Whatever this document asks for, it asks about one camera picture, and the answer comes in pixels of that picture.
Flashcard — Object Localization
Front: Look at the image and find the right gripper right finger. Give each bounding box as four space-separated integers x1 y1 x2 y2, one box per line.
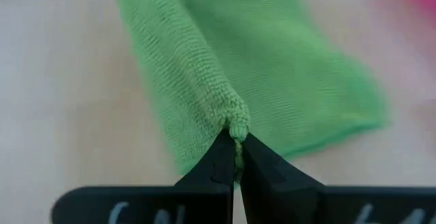
240 132 436 224

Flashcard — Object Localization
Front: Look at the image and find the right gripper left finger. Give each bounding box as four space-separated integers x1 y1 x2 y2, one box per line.
50 129 236 224

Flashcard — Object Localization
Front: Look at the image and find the green microfiber towel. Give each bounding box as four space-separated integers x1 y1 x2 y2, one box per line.
114 0 390 184

